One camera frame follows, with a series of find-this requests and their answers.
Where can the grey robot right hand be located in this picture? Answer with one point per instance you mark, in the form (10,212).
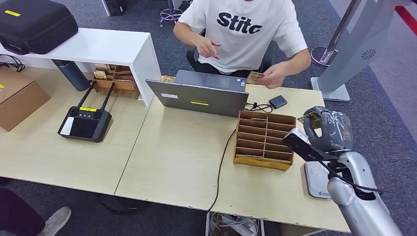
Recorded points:
(335,130)

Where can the person's right hand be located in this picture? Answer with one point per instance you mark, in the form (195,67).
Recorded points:
(207,47)

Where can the person's left hand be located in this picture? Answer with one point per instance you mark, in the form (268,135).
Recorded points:
(273,76)

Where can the person's right forearm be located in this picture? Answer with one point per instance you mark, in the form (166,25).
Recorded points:
(185,35)

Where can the person's left forearm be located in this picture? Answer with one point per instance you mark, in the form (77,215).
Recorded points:
(294,63)

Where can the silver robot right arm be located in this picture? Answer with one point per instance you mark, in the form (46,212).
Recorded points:
(361,208)

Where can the person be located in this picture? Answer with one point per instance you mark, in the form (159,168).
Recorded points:
(244,42)
(19,218)

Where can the white key card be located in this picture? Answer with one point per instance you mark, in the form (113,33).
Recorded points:
(258,120)

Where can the grey card reader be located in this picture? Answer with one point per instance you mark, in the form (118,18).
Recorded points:
(314,182)

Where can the wooden slotted card organizer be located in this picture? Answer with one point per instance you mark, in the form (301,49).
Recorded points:
(260,162)

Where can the small wooden card organizer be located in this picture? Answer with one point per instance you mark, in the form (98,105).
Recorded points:
(127,85)

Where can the small black square box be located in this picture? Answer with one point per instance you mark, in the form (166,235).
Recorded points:
(278,102)

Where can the chrome stool base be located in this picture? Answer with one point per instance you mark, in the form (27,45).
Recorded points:
(171,14)

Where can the stack of golden cards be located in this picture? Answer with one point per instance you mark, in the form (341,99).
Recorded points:
(167,79)
(100,75)
(103,67)

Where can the grey laptop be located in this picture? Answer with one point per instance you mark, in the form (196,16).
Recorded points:
(202,101)

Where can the grey kiosk stand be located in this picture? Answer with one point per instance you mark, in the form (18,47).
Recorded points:
(355,52)

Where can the black cabinet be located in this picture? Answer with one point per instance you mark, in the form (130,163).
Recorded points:
(114,7)

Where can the white desk shelf riser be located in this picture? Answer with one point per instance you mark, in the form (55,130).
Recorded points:
(97,45)

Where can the dark grey bottle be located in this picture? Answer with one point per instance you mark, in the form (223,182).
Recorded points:
(73,76)

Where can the black remote controller with antennas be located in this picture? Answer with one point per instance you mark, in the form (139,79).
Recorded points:
(84,127)

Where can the black carrying case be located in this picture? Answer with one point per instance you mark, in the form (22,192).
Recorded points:
(35,26)

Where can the brown cardboard box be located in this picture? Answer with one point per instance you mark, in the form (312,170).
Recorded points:
(18,99)

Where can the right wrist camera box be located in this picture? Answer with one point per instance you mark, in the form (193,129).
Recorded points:
(296,140)

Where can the chrome stanchion post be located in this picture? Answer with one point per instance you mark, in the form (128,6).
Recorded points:
(322,55)

